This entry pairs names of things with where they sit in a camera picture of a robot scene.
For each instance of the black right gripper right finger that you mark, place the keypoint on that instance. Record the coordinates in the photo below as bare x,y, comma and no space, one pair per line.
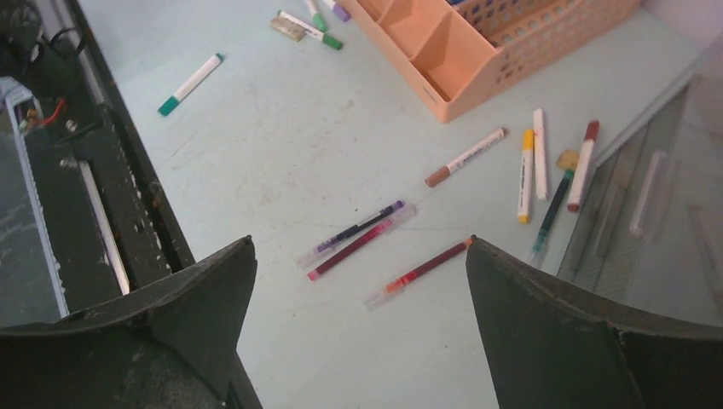
551,344

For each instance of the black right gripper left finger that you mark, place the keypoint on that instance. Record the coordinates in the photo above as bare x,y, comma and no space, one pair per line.
171,344

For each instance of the yellow cap white marker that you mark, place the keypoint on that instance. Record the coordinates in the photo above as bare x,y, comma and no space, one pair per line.
526,177

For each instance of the dark red cap marker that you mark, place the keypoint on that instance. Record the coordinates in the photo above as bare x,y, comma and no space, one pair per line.
583,166

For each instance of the clear plastic drawer cabinet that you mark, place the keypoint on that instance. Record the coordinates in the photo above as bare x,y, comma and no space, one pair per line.
650,236

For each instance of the orange red gel pen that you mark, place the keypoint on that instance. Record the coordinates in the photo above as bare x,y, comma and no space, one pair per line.
395,287

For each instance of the dark red gel pen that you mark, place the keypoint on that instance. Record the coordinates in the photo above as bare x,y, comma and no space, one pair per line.
352,245

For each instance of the brown cap white marker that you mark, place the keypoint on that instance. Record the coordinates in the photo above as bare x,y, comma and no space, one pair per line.
444,172

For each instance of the purple gel pen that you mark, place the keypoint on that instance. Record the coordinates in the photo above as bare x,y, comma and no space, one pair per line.
326,246

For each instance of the green cap white marker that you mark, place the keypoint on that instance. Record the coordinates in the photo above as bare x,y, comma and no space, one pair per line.
174,100

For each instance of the orange plastic file organizer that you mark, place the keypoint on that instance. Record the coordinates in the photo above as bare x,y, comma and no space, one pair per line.
455,57

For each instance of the dark green cap marker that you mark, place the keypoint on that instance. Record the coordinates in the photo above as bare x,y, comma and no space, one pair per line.
323,37

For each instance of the light green cap marker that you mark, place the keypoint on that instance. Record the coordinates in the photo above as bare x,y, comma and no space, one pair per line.
316,15

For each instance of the purple cap white marker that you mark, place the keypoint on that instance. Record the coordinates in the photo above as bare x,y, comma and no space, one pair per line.
338,10

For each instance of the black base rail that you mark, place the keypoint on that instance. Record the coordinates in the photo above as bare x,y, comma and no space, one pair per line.
104,224

